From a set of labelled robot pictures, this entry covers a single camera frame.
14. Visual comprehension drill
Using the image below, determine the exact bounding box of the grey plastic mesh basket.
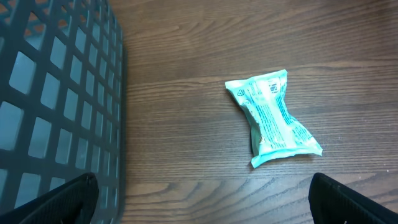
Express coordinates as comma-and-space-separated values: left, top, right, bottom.
1, 0, 127, 223

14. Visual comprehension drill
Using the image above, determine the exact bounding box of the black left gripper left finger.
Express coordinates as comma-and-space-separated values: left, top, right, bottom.
1, 172, 99, 224

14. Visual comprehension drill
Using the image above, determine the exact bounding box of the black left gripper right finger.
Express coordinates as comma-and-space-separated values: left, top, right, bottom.
308, 172, 397, 224

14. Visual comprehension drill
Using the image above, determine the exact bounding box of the teal snack packet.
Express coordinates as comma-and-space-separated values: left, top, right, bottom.
225, 70, 323, 168

